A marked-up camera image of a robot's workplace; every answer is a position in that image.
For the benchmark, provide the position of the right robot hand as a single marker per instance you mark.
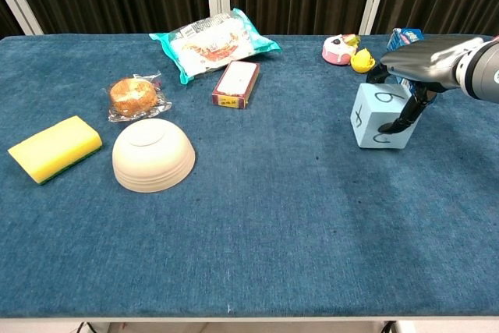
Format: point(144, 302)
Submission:
point(421, 60)

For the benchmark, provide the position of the light blue numbered foam cube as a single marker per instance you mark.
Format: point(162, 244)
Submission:
point(376, 116)

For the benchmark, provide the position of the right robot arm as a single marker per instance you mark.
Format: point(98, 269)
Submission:
point(481, 71)

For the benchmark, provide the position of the blue Oreo cookie box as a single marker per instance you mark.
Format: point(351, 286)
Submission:
point(405, 36)

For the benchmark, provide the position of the yellow toy fruit piece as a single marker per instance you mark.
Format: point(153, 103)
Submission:
point(362, 61)

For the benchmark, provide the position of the pink toy cake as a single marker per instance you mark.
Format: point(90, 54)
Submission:
point(337, 52)

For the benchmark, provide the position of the maroon small box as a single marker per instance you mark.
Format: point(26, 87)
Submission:
point(237, 82)

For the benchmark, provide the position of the teal and white snack bag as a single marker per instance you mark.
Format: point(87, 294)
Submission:
point(212, 46)

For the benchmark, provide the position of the blue table cloth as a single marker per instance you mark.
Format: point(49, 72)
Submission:
point(249, 231)

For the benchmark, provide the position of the upturned beige ceramic bowl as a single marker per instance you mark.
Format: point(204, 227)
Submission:
point(153, 157)

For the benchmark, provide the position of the round bread in clear wrapper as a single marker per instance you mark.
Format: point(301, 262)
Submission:
point(133, 96)

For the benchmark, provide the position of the yellow sponge with green pad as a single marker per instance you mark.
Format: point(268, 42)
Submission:
point(52, 146)

